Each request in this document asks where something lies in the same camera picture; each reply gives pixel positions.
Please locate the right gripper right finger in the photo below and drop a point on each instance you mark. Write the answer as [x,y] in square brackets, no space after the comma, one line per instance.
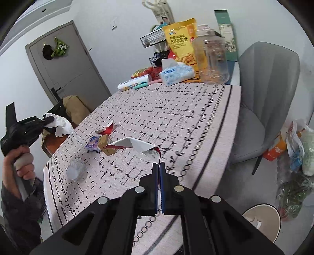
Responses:
[210,225]

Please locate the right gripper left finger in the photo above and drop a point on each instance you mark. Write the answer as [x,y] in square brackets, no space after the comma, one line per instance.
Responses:
[107,226]

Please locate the white tissue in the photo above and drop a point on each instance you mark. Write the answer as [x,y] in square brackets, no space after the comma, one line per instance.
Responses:
[62,125]

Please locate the crushed clear plastic bottle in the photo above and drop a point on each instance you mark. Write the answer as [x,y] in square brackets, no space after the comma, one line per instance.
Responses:
[76,171]

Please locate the blue white wrapper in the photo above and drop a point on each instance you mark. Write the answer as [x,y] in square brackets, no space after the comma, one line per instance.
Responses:
[92,145]

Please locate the small red paper scrap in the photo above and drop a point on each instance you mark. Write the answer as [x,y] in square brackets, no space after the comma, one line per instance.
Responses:
[106,130]

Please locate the white red paper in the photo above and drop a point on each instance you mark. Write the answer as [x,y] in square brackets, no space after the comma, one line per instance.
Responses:
[148,149]

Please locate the beige round trash bin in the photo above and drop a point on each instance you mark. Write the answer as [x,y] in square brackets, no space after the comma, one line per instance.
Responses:
[265,218]

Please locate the person's left hand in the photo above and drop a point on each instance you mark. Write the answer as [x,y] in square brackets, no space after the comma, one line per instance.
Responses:
[18,171]

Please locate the brown wooden chair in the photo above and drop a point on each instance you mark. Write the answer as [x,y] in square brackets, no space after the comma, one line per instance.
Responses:
[68,113]

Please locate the grey door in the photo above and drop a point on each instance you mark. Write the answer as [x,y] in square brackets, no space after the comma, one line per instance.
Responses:
[73,74]

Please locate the black hat on door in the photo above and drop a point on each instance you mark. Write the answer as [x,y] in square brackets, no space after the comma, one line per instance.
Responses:
[47,52]

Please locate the bag of green vegetables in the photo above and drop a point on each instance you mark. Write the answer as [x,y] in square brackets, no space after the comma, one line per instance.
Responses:
[291,195]

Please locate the green toy on door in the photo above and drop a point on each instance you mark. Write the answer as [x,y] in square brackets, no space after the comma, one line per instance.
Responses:
[60,49]

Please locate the patterned white tablecloth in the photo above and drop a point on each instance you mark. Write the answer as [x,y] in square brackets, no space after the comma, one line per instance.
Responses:
[190,127]

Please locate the orange cardboard box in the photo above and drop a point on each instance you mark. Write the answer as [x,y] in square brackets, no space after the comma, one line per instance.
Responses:
[276,149]

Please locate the blue water bottle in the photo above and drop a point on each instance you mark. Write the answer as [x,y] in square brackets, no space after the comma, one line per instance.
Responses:
[296,161]

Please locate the white roll package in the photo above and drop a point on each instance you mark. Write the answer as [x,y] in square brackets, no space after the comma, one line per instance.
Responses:
[127,85]

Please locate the white plastic bag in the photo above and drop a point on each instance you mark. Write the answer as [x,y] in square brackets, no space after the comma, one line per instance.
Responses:
[300,136]

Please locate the teal marker pen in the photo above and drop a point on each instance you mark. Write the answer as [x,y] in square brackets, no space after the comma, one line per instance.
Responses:
[145,84]

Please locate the red snack packets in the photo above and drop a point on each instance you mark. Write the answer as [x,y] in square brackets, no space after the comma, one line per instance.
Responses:
[153,72]

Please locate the blue tissue pack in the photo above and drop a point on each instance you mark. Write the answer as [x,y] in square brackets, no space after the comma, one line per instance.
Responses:
[174,72]

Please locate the grey upholstered chair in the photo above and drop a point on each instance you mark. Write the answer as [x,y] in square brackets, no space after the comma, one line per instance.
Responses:
[269,76]

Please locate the grey keyboard-like rack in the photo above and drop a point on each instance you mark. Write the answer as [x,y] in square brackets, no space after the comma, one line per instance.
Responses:
[153,38]

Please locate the clear plastic jar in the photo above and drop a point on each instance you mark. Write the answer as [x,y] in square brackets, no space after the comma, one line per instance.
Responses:
[209,50]

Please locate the yellow snack bag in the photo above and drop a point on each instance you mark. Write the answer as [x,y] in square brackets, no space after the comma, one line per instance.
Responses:
[179,37]

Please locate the white tote bag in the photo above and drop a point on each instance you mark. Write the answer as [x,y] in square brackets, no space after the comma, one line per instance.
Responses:
[161,11]

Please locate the green tall box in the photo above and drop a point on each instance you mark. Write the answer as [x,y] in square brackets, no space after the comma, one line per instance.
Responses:
[226,31]

